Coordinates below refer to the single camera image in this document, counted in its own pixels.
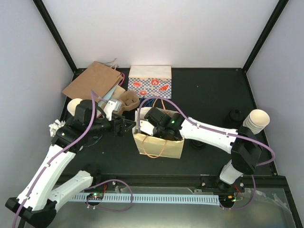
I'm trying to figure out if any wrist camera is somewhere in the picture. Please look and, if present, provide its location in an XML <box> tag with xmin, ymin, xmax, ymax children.
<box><xmin>138</xmin><ymin>120</ymin><xmax>155</xmax><ymax>136</ymax></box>
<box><xmin>104</xmin><ymin>98</ymin><xmax>122</xmax><ymax>121</ymax></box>

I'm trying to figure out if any black frame post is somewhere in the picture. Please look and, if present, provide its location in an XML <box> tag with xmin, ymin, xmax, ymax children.
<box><xmin>33</xmin><ymin>0</ymin><xmax>77</xmax><ymax>73</ymax></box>
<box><xmin>242</xmin><ymin>0</ymin><xmax>289</xmax><ymax>73</ymax></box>

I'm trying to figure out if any left black frame post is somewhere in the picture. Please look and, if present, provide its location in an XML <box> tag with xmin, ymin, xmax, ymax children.
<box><xmin>33</xmin><ymin>0</ymin><xmax>77</xmax><ymax>73</ymax></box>

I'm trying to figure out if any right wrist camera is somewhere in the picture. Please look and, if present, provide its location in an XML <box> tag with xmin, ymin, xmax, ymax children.
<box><xmin>138</xmin><ymin>120</ymin><xmax>155</xmax><ymax>136</ymax></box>

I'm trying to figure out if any brown kraft paper bag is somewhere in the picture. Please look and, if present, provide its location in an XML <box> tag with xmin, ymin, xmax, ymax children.
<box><xmin>62</xmin><ymin>61</ymin><xmax>123</xmax><ymax>100</ymax></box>

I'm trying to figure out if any left white cup stack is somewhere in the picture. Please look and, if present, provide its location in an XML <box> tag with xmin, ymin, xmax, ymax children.
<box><xmin>67</xmin><ymin>98</ymin><xmax>82</xmax><ymax>116</ymax></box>

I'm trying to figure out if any small green circuit board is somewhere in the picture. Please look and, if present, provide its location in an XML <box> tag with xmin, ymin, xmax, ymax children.
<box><xmin>86</xmin><ymin>193</ymin><xmax>104</xmax><ymax>200</ymax></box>

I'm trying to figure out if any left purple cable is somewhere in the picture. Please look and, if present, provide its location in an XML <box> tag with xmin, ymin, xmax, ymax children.
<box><xmin>11</xmin><ymin>89</ymin><xmax>133</xmax><ymax>228</ymax></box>

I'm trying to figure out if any blue checkered bakery bag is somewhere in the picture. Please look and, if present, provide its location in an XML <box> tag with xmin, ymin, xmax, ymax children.
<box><xmin>128</xmin><ymin>65</ymin><xmax>172</xmax><ymax>99</ymax></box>

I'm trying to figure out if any light blue cable duct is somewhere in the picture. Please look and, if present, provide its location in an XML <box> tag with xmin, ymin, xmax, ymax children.
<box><xmin>69</xmin><ymin>192</ymin><xmax>219</xmax><ymax>206</ymax></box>

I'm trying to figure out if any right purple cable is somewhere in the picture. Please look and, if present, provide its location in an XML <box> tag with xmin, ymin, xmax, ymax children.
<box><xmin>137</xmin><ymin>97</ymin><xmax>276</xmax><ymax>211</ymax></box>

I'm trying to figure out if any right white cup stack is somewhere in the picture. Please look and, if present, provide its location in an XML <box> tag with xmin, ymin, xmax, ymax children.
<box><xmin>242</xmin><ymin>109</ymin><xmax>270</xmax><ymax>134</ymax></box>

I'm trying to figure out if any white cup stack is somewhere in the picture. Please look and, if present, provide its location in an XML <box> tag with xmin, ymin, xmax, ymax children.
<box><xmin>67</xmin><ymin>98</ymin><xmax>82</xmax><ymax>116</ymax></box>
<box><xmin>242</xmin><ymin>109</ymin><xmax>270</xmax><ymax>134</ymax></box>

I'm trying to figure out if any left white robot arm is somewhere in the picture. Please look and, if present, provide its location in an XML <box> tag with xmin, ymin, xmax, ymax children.
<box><xmin>5</xmin><ymin>99</ymin><xmax>135</xmax><ymax>228</ymax></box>

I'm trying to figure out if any cream paper bag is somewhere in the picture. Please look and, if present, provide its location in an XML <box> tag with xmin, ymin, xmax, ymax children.
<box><xmin>132</xmin><ymin>104</ymin><xmax>185</xmax><ymax>159</ymax></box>

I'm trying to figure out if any purple cable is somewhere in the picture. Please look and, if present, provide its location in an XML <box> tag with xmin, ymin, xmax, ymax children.
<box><xmin>137</xmin><ymin>97</ymin><xmax>276</xmax><ymax>211</ymax></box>
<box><xmin>11</xmin><ymin>89</ymin><xmax>133</xmax><ymax>228</ymax></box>

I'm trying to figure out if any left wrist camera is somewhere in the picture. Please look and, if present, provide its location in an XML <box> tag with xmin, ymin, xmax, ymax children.
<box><xmin>104</xmin><ymin>98</ymin><xmax>122</xmax><ymax>121</ymax></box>

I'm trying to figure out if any right black frame post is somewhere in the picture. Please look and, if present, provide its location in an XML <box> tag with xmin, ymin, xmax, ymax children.
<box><xmin>242</xmin><ymin>0</ymin><xmax>289</xmax><ymax>73</ymax></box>

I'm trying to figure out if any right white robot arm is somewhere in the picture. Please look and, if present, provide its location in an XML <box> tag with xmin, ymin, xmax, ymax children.
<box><xmin>139</xmin><ymin>107</ymin><xmax>262</xmax><ymax>191</ymax></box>

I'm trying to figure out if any crumpled white paper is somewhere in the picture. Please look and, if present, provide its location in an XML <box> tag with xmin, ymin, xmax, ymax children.
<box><xmin>49</xmin><ymin>119</ymin><xmax>66</xmax><ymax>137</ymax></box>

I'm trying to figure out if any light blue paper bag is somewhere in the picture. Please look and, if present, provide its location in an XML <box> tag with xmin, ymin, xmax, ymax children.
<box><xmin>103</xmin><ymin>85</ymin><xmax>125</xmax><ymax>100</ymax></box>

